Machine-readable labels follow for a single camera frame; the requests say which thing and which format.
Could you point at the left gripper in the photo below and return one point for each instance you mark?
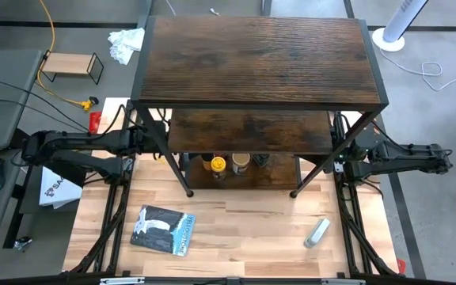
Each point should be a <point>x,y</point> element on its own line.
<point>143,140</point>

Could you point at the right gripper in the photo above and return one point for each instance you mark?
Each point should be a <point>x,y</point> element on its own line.
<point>360,144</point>

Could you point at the yellow-lid spice jar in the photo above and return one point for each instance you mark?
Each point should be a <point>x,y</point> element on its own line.
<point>218,164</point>

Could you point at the tan-lid spice jar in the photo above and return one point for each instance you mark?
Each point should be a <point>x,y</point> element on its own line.
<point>240,161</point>

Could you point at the dark grey block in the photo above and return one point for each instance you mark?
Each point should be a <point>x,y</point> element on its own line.
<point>261,159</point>

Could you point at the dark wood three-tier shelf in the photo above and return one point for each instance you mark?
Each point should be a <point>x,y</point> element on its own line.
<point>259,59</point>

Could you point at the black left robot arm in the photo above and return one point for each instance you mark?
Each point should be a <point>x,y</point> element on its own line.
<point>73,142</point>

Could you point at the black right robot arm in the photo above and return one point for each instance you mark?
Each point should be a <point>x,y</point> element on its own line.
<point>410,156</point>

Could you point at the red clamp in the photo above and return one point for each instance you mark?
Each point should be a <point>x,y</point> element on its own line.
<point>95,122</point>
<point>401,266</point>

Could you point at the Yellowstone book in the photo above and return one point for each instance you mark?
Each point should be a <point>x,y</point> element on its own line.
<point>160,229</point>

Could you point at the white printed paper bag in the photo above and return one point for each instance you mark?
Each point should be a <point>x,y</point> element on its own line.
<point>59,190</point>

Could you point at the crumpled white cloth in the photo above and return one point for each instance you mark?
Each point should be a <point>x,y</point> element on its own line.
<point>126,43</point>

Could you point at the silver grey stapler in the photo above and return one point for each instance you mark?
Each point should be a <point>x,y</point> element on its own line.
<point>317,233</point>

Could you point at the white tower fan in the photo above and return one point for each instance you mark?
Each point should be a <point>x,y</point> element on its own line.
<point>400,20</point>

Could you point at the small metal clip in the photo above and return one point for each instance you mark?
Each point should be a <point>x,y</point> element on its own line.
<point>22,243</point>

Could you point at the black aluminium rig frame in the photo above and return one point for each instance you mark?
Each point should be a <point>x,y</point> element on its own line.
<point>118,221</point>

